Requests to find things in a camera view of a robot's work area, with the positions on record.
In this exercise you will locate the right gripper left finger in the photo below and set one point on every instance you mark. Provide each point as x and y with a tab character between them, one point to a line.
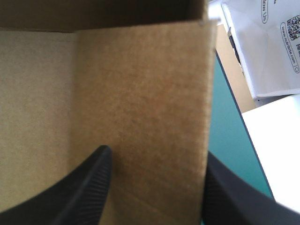
79	192

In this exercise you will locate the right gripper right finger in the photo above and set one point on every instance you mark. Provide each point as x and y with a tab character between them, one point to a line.
234	199

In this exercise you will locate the brown cardboard box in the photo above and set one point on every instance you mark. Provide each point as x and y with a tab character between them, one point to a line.
140	105

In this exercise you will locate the white printed box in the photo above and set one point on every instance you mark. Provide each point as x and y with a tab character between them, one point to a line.
264	47

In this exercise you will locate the white cabinet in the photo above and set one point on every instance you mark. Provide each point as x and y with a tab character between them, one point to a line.
276	150

